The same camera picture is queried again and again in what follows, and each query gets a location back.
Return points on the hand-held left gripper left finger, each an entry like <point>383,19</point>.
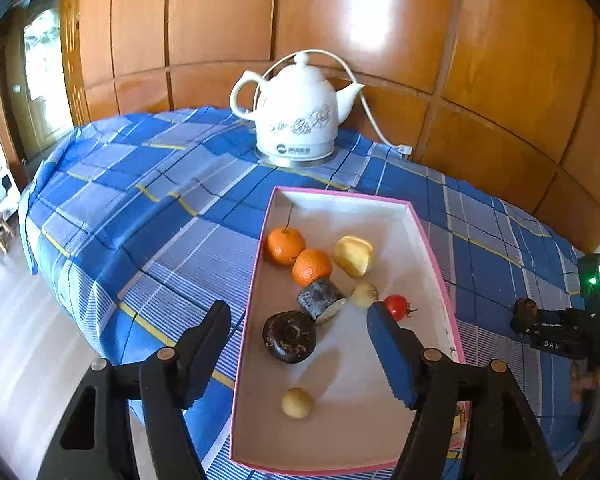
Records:
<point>207,355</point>

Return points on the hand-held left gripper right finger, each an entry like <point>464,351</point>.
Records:
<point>392,355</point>

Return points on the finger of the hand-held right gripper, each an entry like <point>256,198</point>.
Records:
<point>555,345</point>
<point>552,320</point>

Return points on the small dark brown fruit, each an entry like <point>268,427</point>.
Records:
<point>522,312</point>

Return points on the red cherry tomato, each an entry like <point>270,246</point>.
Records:
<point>395,307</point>

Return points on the pink-rimmed white tray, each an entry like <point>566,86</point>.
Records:
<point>350,390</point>

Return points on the small pale yellow round fruit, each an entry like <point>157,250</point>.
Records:
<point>364,296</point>

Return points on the large dark brown fruit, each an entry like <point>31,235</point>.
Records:
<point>289,337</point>

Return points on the cut cylinder fruit piece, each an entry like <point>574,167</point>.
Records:
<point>320,300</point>

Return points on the tan round fruit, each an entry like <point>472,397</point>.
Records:
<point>297,403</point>

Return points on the yellow apple piece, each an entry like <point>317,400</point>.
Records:
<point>352,256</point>

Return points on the stemless orange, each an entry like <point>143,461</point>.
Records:
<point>312,267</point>

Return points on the orange with stem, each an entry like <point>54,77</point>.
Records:
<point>284,247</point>

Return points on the person's right hand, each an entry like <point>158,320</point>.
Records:
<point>578,385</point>

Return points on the blue plaid cloth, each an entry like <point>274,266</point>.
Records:
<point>155,220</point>

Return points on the wooden glass door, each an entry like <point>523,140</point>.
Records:
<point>35,70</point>

